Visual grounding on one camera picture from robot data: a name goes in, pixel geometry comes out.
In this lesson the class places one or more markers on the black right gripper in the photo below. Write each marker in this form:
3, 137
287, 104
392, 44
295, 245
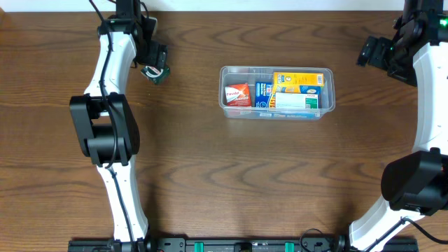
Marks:
372, 51

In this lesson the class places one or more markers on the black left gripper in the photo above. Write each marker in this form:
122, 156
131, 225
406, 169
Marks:
159, 56

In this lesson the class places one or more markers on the dark green square box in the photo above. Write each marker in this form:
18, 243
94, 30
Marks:
154, 75

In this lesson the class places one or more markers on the yellow cough syrup box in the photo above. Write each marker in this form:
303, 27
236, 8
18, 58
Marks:
288, 78

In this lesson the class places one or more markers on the white and green box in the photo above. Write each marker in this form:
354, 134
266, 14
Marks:
296, 101

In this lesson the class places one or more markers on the red Panadol box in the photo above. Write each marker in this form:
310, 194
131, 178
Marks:
238, 95

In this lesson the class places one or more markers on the clear plastic container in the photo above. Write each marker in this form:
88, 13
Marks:
230, 75

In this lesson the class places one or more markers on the blue Kool Fever box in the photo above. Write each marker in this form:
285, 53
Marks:
265, 95

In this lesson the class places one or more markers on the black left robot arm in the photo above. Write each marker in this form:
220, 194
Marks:
106, 128

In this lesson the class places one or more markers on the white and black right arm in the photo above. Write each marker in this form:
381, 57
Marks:
414, 186

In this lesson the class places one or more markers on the black mounting rail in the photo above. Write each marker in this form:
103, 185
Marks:
179, 244

